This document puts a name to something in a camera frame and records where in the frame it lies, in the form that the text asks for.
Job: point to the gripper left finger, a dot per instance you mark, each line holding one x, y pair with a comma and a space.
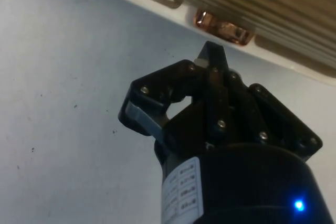
157, 82

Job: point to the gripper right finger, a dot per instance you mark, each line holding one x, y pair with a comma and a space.
262, 113

